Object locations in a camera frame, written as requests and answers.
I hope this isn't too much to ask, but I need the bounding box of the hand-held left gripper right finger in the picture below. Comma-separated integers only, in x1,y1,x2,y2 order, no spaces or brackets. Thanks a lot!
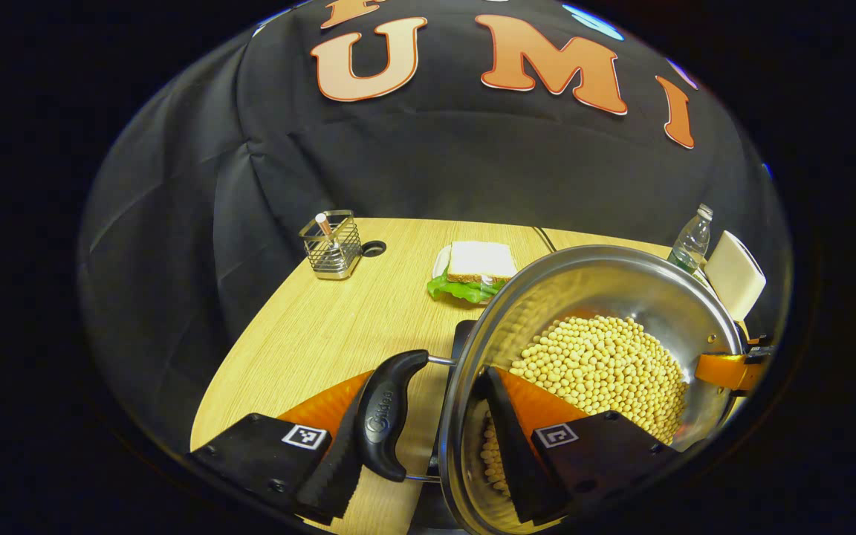
476,366,678,525

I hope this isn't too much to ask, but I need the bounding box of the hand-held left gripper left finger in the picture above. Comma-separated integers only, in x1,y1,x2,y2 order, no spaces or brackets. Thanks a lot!
190,369,377,525

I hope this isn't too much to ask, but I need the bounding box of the pile of soybeans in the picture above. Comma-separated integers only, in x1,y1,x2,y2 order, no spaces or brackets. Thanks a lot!
479,315,690,499

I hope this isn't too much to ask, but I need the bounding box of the steel pot with black handles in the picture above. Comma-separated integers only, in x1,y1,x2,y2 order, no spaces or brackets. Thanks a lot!
354,245,747,535

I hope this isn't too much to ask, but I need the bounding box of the white toaster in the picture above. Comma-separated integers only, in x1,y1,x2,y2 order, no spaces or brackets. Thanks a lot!
704,230,767,322

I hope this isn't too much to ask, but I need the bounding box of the clear plastic water bottle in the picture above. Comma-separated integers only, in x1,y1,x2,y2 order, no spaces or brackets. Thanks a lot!
667,204,714,274

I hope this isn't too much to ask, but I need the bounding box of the sandwich with lettuce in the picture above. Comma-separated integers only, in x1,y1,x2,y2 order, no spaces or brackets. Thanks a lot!
427,240,519,304

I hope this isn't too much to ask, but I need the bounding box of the white and red pen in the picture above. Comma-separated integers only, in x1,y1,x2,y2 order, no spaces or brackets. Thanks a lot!
314,213,340,250

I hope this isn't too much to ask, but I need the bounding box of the black backdrop cloth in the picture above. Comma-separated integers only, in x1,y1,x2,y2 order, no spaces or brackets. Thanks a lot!
77,0,793,454

